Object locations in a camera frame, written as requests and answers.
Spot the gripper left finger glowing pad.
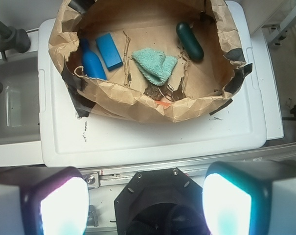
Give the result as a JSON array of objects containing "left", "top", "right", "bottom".
[{"left": 0, "top": 166, "right": 89, "bottom": 235}]

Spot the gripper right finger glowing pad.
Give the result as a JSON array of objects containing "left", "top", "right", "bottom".
[{"left": 202, "top": 160, "right": 296, "bottom": 235}]

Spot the light blue knitted cloth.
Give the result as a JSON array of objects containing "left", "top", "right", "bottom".
[{"left": 132, "top": 47, "right": 178, "bottom": 86}]

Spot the white plastic bin lid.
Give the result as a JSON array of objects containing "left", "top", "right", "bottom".
[{"left": 38, "top": 0, "right": 269, "bottom": 169}]

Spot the white sink basin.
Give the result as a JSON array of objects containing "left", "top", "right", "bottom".
[{"left": 0, "top": 31, "right": 43, "bottom": 166}]

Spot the metal keys bunch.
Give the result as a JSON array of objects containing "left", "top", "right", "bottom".
[{"left": 158, "top": 77, "right": 186, "bottom": 102}]

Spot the blue plastic bottle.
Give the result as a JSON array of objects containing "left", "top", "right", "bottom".
[{"left": 80, "top": 38, "right": 107, "bottom": 80}]

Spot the blue rectangular block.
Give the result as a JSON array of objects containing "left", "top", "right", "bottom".
[{"left": 95, "top": 33, "right": 123, "bottom": 71}]

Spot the crumpled brown paper bag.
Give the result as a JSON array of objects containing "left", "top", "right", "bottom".
[{"left": 48, "top": 0, "right": 253, "bottom": 123}]

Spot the dark green cucumber toy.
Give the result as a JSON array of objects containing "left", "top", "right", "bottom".
[{"left": 176, "top": 22, "right": 204, "bottom": 61}]

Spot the grey faucet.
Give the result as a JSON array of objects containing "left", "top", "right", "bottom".
[{"left": 0, "top": 21, "right": 31, "bottom": 61}]

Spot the aluminium frame rail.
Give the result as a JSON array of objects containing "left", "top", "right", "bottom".
[{"left": 80, "top": 142, "right": 296, "bottom": 188}]

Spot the black octagonal mount plate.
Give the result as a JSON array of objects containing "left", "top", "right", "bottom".
[{"left": 114, "top": 168, "right": 210, "bottom": 235}]

